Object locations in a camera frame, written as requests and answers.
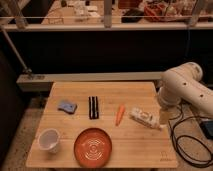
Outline white plastic cup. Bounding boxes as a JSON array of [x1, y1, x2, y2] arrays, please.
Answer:
[[37, 128, 60, 154]]

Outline black cable on floor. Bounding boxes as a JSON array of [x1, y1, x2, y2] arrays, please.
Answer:
[[166, 103, 213, 169]]

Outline blue sponge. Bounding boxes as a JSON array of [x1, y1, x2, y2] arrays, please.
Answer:
[[58, 101, 77, 114]]

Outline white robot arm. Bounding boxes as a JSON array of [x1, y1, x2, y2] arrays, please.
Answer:
[[157, 62, 213, 116]]

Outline red object on shelf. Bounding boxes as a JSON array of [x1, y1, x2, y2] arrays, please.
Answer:
[[144, 3, 174, 22]]

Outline black rectangular brush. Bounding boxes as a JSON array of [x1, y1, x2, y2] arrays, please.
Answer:
[[89, 96, 99, 119]]

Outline grey metal rail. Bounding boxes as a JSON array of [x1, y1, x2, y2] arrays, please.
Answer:
[[17, 72, 161, 92]]

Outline black object on shelf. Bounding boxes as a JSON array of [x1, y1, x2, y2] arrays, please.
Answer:
[[121, 9, 144, 23]]

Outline white plastic bottle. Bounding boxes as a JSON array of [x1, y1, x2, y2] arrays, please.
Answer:
[[129, 108, 164, 130]]

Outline orange carrot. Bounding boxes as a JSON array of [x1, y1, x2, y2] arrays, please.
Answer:
[[115, 105, 125, 126]]

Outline diagonal metal pole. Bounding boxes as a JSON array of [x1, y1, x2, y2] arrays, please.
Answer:
[[1, 26, 33, 78]]

